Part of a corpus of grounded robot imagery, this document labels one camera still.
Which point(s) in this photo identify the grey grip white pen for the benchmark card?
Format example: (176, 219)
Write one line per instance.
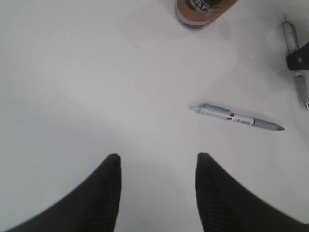
(290, 36)

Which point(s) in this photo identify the blue clip grey grip pen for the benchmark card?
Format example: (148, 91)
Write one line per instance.
(226, 114)

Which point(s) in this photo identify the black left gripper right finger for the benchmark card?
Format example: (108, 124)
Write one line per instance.
(224, 205)

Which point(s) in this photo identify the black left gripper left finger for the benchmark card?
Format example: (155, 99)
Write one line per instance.
(91, 207)

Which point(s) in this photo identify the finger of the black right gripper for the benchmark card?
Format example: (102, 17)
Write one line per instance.
(297, 59)

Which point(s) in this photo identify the brown coffee drink bottle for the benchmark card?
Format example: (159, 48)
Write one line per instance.
(198, 14)

